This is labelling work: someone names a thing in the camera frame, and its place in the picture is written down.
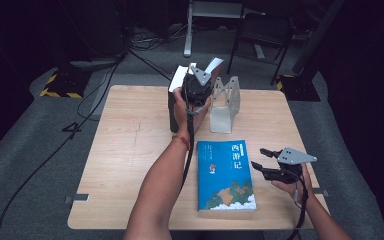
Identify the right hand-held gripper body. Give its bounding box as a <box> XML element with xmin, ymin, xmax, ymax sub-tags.
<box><xmin>269</xmin><ymin>147</ymin><xmax>318</xmax><ymax>185</ymax></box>

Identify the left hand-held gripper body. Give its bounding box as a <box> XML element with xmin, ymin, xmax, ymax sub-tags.
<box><xmin>182</xmin><ymin>66</ymin><xmax>213</xmax><ymax>107</ymax></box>

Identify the black hardcover book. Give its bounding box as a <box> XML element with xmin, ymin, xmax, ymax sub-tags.
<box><xmin>167</xmin><ymin>63</ymin><xmax>198</xmax><ymax>134</ymax></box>

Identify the blue illustrated book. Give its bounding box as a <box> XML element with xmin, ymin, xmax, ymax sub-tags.
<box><xmin>196</xmin><ymin>139</ymin><xmax>258</xmax><ymax>213</ymax></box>

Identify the person's left hand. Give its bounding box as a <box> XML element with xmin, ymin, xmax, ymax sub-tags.
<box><xmin>173</xmin><ymin>87</ymin><xmax>212</xmax><ymax>136</ymax></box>

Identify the person's right hand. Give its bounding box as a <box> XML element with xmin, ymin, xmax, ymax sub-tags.
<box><xmin>271</xmin><ymin>164</ymin><xmax>314</xmax><ymax>206</ymax></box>

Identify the white desk stand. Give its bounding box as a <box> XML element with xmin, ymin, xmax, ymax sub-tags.
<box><xmin>183</xmin><ymin>0</ymin><xmax>266</xmax><ymax>61</ymax></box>

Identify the black yellow striped base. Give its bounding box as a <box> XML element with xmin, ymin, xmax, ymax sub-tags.
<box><xmin>39</xmin><ymin>69</ymin><xmax>93</xmax><ymax>99</ymax></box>
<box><xmin>276</xmin><ymin>73</ymin><xmax>322</xmax><ymax>103</ymax></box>

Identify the black folding chair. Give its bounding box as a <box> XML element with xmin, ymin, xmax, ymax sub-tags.
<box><xmin>226</xmin><ymin>13</ymin><xmax>294</xmax><ymax>86</ymax></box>

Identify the black equipment cabinet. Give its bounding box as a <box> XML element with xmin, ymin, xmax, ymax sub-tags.
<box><xmin>58</xmin><ymin>0</ymin><xmax>129</xmax><ymax>69</ymax></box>

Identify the grey slanted metal pole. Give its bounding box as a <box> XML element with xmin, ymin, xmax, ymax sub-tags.
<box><xmin>291</xmin><ymin>0</ymin><xmax>346</xmax><ymax>76</ymax></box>

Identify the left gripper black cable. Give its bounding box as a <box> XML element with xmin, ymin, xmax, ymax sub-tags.
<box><xmin>179</xmin><ymin>84</ymin><xmax>197</xmax><ymax>193</ymax></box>

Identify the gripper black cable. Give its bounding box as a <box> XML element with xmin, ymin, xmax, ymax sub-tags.
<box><xmin>179</xmin><ymin>84</ymin><xmax>197</xmax><ymax>193</ymax></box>
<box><xmin>286</xmin><ymin>171</ymin><xmax>310</xmax><ymax>240</ymax></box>

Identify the red bracelet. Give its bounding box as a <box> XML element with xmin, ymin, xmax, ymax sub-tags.
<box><xmin>171</xmin><ymin>133</ymin><xmax>192</xmax><ymax>151</ymax></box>

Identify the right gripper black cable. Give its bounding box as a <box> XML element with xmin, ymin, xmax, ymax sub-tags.
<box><xmin>286</xmin><ymin>171</ymin><xmax>310</xmax><ymax>240</ymax></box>

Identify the bundle of floor cables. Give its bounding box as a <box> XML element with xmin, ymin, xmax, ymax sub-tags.
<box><xmin>126</xmin><ymin>23</ymin><xmax>189</xmax><ymax>81</ymax></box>

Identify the long black floor cable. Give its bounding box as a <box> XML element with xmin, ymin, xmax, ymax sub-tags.
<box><xmin>0</xmin><ymin>53</ymin><xmax>124</xmax><ymax>240</ymax></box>

